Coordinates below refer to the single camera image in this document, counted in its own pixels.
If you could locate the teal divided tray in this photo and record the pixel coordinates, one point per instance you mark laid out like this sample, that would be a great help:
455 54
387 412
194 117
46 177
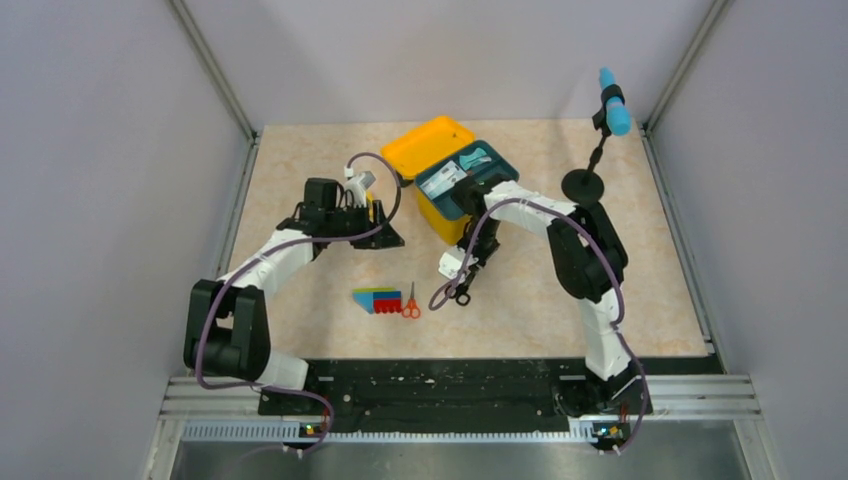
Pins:
499 167

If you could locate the light blue plaster strip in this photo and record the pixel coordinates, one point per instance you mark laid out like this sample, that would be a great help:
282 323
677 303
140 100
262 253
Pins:
475 164

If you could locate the black handled scissors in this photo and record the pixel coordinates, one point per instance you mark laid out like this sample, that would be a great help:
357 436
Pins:
457 287

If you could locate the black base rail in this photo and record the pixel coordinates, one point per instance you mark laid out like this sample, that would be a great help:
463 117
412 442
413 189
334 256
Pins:
460 396

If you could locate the white blue wipe sachets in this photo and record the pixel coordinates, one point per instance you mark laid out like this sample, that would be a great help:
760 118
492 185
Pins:
442 180

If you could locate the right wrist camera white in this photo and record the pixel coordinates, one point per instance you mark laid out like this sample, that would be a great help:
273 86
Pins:
450 264

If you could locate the blue microphone on stand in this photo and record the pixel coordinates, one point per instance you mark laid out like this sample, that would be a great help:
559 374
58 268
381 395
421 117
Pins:
585 186

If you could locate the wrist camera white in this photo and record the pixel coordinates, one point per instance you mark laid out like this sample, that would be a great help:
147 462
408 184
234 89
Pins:
450 264
356 187

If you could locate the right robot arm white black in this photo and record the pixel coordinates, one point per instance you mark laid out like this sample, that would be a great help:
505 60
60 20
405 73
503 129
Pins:
588 258

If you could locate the yellow plastic medicine box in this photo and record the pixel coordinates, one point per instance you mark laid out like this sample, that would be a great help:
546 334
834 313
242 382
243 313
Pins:
434 157

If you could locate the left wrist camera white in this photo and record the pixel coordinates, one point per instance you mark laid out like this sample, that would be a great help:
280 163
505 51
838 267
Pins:
356 187

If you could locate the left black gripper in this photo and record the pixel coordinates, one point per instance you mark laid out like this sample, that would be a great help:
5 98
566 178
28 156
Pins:
383 238

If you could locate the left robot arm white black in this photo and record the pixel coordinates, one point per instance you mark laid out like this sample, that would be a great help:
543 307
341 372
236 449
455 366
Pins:
228 331

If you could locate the colourful stacked card pack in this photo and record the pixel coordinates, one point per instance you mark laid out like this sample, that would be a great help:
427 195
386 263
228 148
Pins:
379 300

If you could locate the orange handled scissors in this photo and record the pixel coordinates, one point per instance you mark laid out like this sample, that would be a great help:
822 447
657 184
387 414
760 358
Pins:
411 309

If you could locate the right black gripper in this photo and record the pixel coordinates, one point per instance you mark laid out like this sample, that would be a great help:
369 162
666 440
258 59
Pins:
482 257

